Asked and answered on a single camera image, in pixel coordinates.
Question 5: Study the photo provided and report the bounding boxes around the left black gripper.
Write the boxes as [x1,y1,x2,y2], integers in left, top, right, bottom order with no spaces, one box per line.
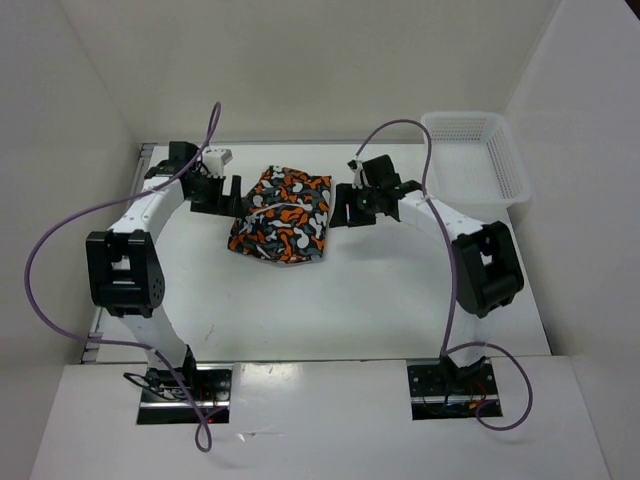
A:
[187,171,245,218]

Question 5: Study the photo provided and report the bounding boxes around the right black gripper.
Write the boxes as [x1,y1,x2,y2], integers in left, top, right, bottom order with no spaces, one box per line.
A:
[329,181,381,227]

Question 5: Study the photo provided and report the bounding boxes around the orange camouflage shorts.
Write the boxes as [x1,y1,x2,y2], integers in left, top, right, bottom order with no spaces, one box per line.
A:
[227,165,332,265]

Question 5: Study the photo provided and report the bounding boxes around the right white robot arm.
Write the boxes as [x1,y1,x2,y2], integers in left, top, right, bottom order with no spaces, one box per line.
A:
[330,155,524,394]

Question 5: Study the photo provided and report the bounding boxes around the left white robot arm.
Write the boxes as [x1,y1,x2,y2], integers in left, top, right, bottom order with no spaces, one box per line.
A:
[86,142,242,400]

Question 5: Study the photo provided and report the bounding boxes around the white plastic basket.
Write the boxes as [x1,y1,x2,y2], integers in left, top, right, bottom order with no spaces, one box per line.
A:
[421,111,532,208]

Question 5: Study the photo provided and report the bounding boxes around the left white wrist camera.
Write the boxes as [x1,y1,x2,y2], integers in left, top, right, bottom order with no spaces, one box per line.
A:
[201,147,233,178]

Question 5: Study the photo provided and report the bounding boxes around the aluminium table edge rail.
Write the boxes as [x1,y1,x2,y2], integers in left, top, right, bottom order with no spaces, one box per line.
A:
[80,142,156,365]

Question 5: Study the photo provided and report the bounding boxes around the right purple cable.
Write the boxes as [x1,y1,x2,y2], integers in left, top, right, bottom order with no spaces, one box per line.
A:
[354,118,534,431]

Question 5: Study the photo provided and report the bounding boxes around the purple cable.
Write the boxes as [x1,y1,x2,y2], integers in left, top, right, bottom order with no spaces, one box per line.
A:
[354,118,534,431]
[23,102,224,454]

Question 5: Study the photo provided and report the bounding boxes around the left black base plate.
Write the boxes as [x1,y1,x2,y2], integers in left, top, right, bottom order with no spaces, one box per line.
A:
[123,363,233,425]

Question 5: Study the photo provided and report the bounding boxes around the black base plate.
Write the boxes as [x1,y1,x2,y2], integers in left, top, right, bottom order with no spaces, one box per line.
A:
[123,363,233,425]
[406,359,503,421]

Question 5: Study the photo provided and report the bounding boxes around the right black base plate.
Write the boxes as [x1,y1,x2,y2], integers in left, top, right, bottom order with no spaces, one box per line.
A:
[406,359,503,421]

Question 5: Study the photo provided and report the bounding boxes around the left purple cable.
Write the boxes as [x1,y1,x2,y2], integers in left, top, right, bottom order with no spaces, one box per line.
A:
[23,102,224,454]

